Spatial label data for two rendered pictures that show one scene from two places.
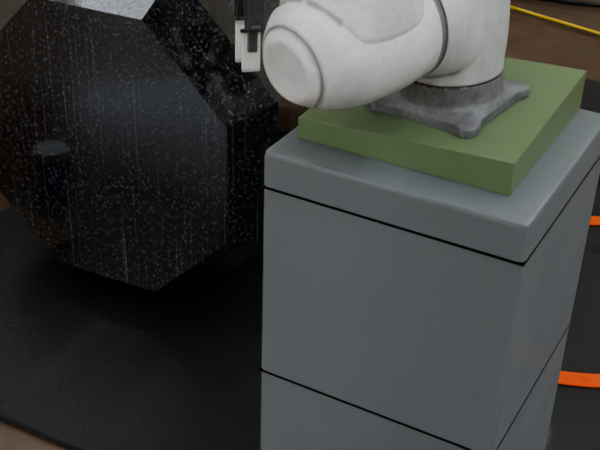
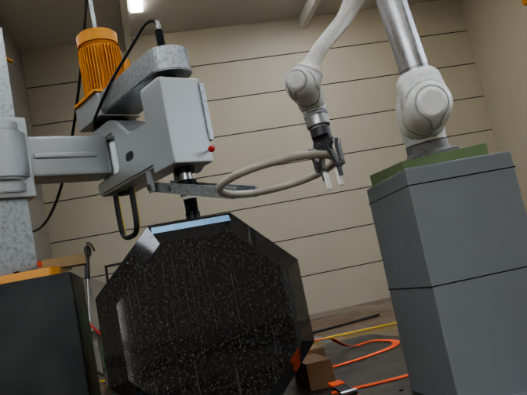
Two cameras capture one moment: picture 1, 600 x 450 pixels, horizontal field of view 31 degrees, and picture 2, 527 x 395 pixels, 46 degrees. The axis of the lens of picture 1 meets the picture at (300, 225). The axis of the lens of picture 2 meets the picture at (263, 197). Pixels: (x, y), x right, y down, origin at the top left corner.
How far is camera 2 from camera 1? 1.98 m
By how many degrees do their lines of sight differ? 54
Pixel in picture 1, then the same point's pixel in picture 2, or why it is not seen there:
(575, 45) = not seen: hidden behind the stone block
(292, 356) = (445, 268)
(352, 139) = (426, 161)
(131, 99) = (230, 279)
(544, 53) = not seen: hidden behind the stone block
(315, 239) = (437, 198)
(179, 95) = (258, 264)
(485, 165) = (477, 147)
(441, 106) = (442, 146)
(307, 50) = (440, 88)
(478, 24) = not seen: hidden behind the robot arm
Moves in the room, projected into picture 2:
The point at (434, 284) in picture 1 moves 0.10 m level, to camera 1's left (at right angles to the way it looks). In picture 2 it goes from (489, 192) to (472, 194)
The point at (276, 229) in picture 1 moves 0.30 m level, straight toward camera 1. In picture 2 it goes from (419, 203) to (502, 180)
